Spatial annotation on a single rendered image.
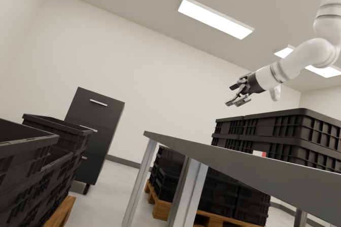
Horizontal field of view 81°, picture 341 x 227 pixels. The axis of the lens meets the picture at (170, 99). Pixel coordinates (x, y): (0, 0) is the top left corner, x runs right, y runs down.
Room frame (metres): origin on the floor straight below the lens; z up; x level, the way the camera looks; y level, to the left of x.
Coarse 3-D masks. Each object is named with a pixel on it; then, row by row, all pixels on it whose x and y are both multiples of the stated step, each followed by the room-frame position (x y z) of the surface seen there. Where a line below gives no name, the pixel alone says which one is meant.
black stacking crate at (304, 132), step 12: (252, 120) 0.97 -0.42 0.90; (264, 120) 0.88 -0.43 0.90; (276, 120) 0.80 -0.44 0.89; (288, 120) 0.73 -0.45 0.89; (300, 120) 0.68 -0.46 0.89; (312, 120) 0.67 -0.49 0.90; (252, 132) 0.95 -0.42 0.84; (264, 132) 0.85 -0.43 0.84; (276, 132) 0.79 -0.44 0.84; (288, 132) 0.72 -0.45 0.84; (300, 132) 0.67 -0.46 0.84; (312, 132) 0.67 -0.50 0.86; (324, 132) 0.67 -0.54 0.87; (336, 132) 0.68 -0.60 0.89; (324, 144) 0.68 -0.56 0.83; (336, 144) 0.68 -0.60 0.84
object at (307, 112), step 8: (264, 112) 0.87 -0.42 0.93; (272, 112) 0.82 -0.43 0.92; (280, 112) 0.77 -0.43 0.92; (288, 112) 0.72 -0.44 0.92; (296, 112) 0.68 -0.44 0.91; (304, 112) 0.66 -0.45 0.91; (312, 112) 0.66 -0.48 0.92; (320, 120) 0.67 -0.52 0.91; (328, 120) 0.67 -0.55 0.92; (336, 120) 0.67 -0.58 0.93
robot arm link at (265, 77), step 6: (270, 66) 0.58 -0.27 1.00; (258, 72) 0.61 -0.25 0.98; (264, 72) 0.59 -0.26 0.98; (270, 72) 0.58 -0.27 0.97; (258, 78) 0.61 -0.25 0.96; (264, 78) 0.59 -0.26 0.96; (270, 78) 0.58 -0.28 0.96; (264, 84) 0.61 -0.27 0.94; (270, 84) 0.60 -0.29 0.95; (276, 84) 0.59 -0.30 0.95; (270, 90) 0.63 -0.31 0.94; (276, 90) 0.63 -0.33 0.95; (276, 96) 0.62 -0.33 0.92
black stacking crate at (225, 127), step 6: (240, 120) 1.09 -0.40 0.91; (216, 126) 1.40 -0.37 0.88; (222, 126) 1.32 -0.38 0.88; (228, 126) 1.23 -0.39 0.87; (234, 126) 1.13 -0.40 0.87; (240, 126) 1.07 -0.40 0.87; (216, 132) 1.39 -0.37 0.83; (222, 132) 1.27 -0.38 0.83; (228, 132) 1.19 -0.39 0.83; (234, 132) 1.12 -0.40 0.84; (240, 132) 1.07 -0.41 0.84
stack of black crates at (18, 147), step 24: (0, 120) 0.63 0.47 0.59; (0, 144) 0.36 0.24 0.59; (24, 144) 0.43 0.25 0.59; (48, 144) 0.58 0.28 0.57; (0, 168) 0.39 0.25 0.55; (24, 168) 0.50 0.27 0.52; (0, 192) 0.43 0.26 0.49; (24, 192) 0.59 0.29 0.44; (0, 216) 0.49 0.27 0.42; (24, 216) 0.65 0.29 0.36
